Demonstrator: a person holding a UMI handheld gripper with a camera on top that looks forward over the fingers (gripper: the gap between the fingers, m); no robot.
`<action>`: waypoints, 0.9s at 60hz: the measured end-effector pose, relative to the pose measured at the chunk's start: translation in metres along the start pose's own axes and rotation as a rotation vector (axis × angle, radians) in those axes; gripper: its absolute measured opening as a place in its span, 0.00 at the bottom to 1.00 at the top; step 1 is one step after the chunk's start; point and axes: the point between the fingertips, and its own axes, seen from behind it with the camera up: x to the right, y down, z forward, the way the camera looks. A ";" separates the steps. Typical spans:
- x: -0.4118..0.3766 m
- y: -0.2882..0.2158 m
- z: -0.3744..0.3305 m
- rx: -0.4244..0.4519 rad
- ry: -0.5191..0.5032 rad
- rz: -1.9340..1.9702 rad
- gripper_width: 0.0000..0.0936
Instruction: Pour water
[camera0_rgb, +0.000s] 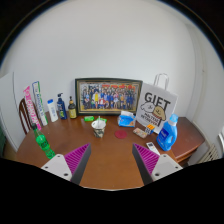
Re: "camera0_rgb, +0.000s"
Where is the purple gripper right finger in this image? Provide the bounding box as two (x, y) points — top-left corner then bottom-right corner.
(132, 143), (182, 185)

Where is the framed group photo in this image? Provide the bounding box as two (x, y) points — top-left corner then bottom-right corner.
(75, 78), (142, 115)

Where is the dark blue pump bottle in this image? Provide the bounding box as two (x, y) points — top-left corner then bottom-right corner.
(57, 93), (67, 120)

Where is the white lotion bottle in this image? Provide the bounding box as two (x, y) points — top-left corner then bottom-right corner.
(47, 99), (58, 122)

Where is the pink toothpaste box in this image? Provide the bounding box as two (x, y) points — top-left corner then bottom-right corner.
(23, 86), (41, 130)

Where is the red round coaster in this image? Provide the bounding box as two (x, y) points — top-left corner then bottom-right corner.
(114, 130), (127, 139)

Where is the paper cup with straw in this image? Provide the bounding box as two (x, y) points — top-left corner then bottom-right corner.
(91, 120), (106, 138)

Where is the small snack packet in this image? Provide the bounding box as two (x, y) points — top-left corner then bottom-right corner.
(133, 128), (147, 139)

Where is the orange battery pack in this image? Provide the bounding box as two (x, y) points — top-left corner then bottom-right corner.
(145, 124), (155, 134)

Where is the wooden chair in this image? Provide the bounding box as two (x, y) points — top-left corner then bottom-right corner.
(19, 99), (31, 134)

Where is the white gift paper bag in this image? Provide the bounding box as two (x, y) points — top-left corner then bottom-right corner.
(136, 73), (178, 133)

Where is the blue tissue pack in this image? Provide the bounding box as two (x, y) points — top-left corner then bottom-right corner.
(118, 111), (136, 127)

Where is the white remote control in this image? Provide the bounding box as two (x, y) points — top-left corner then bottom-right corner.
(146, 142), (160, 156)

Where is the green plastic soda bottle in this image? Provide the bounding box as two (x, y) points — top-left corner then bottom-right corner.
(31, 123), (55, 159)

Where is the blue detergent bottle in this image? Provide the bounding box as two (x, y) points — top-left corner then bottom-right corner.
(156, 114), (178, 151)

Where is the brown pump bottle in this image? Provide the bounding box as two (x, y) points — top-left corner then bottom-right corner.
(68, 96), (77, 119)

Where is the green white toothpaste box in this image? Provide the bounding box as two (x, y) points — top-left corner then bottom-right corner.
(32, 81), (48, 126)

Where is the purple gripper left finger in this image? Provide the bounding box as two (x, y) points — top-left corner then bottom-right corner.
(42, 143), (91, 185)

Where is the white radiator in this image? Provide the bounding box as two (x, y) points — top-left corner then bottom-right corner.
(200, 144), (219, 163)

